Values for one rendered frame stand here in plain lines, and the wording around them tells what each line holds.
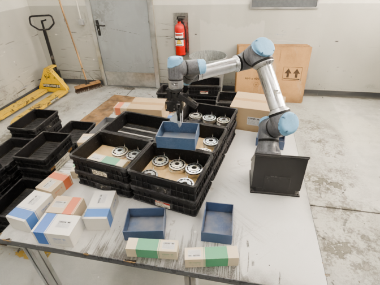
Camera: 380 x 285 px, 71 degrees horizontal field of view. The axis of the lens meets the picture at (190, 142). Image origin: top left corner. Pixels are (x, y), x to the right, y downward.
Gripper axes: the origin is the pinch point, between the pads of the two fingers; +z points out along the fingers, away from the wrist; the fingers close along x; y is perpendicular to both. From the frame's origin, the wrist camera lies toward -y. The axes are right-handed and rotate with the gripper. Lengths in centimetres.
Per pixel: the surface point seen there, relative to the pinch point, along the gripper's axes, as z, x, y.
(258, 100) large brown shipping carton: 12, -85, -42
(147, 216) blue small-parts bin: 44, 25, 13
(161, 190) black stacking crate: 29.8, 19.9, 6.3
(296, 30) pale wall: -22, -310, -91
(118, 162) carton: 23.7, 7.3, 36.4
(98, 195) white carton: 36, 24, 42
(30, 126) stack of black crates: 53, -82, 183
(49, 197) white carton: 37, 30, 69
